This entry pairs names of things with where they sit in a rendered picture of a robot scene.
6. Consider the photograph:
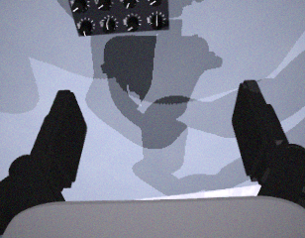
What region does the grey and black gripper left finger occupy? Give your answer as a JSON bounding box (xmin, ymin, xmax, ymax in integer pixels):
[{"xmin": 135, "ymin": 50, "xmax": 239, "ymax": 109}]
[{"xmin": 0, "ymin": 90, "xmax": 87, "ymax": 235}]

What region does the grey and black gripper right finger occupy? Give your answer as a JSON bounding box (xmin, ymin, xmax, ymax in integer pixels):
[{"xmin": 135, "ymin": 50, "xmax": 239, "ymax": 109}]
[{"xmin": 232, "ymin": 80, "xmax": 305, "ymax": 208}]

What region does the black knob box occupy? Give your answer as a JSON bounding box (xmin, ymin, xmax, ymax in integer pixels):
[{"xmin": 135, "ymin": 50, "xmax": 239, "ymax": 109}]
[{"xmin": 68, "ymin": 0, "xmax": 169, "ymax": 37}]

